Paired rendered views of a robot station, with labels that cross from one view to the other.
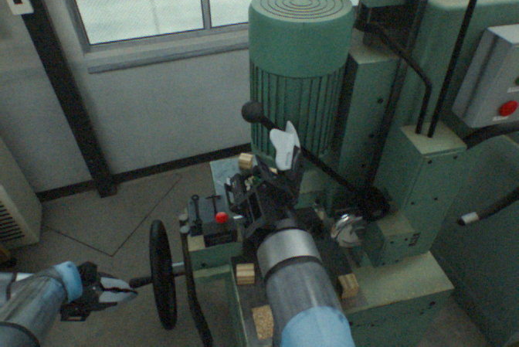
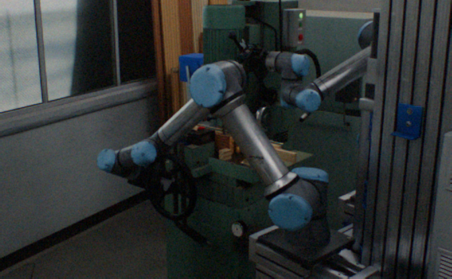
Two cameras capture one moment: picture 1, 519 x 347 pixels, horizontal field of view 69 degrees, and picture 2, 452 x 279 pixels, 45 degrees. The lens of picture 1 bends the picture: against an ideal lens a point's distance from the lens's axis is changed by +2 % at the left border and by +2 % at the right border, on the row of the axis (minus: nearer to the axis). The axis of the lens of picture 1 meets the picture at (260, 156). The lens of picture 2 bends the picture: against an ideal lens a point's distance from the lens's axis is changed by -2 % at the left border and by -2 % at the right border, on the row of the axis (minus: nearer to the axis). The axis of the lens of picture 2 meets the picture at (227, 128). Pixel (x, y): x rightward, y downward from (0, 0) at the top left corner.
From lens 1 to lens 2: 1.80 m
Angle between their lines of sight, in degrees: 41
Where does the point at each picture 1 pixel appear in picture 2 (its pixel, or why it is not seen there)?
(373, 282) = not seen: hidden behind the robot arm
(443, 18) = (272, 5)
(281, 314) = (287, 59)
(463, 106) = (286, 40)
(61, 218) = not seen: outside the picture
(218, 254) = (204, 153)
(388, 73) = (257, 30)
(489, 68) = (290, 21)
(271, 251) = (272, 54)
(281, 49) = (229, 17)
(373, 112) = not seen: hidden behind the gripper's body
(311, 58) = (239, 19)
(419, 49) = (266, 19)
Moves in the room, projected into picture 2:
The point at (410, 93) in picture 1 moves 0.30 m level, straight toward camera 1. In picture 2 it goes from (268, 37) to (290, 45)
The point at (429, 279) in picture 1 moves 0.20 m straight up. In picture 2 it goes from (301, 155) to (303, 114)
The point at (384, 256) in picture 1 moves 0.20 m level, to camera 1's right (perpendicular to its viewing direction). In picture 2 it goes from (283, 122) to (316, 115)
